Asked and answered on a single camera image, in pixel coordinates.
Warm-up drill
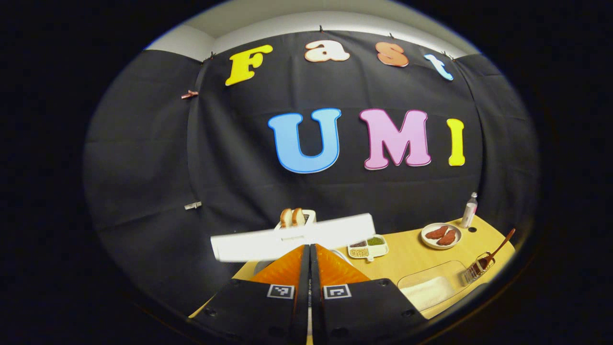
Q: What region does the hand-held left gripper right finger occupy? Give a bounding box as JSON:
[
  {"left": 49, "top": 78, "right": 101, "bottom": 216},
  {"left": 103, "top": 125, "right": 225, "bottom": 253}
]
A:
[{"left": 309, "top": 243, "right": 427, "bottom": 345}]

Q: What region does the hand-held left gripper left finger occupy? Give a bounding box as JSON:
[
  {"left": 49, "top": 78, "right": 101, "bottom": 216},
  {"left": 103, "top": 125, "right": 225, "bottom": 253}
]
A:
[{"left": 189, "top": 244, "right": 311, "bottom": 345}]

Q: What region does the white rice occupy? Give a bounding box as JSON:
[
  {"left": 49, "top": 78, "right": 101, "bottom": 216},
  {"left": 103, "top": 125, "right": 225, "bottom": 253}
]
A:
[{"left": 401, "top": 276, "right": 455, "bottom": 311}]

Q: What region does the black backdrop cloth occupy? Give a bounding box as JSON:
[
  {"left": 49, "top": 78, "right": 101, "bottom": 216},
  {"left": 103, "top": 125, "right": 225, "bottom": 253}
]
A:
[{"left": 84, "top": 31, "right": 541, "bottom": 317}]

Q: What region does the metal wire chopstick holder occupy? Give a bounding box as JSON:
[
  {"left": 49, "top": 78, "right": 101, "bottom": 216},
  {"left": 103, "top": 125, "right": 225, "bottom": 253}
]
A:
[{"left": 462, "top": 252, "right": 496, "bottom": 283}]

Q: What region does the white toaster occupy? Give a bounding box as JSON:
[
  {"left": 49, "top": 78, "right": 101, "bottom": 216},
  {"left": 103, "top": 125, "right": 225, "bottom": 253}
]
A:
[{"left": 274, "top": 209, "right": 317, "bottom": 230}]

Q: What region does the white round plate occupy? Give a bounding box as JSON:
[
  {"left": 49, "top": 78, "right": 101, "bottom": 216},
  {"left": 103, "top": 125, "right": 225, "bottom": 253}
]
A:
[{"left": 421, "top": 223, "right": 463, "bottom": 250}]

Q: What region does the white rice cooker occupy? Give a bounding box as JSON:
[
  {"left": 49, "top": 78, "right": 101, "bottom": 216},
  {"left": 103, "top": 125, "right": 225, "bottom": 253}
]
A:
[{"left": 211, "top": 213, "right": 376, "bottom": 276}]

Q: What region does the white divided bean dish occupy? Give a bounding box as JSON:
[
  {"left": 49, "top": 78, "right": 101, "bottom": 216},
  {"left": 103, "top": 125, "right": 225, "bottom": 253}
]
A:
[{"left": 347, "top": 234, "right": 389, "bottom": 262}]

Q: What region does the brown wooden spoon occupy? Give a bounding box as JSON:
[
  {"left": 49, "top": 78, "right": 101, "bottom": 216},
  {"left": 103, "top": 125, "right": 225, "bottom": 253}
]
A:
[{"left": 474, "top": 228, "right": 516, "bottom": 271}]

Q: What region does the clear bottle pink label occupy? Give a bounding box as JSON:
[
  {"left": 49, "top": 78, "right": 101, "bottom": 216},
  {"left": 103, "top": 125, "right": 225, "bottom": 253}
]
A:
[{"left": 461, "top": 192, "right": 478, "bottom": 229}]

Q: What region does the clear plastic container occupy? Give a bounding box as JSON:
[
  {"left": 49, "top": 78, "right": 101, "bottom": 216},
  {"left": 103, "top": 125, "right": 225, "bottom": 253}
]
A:
[{"left": 397, "top": 260, "right": 472, "bottom": 313}]

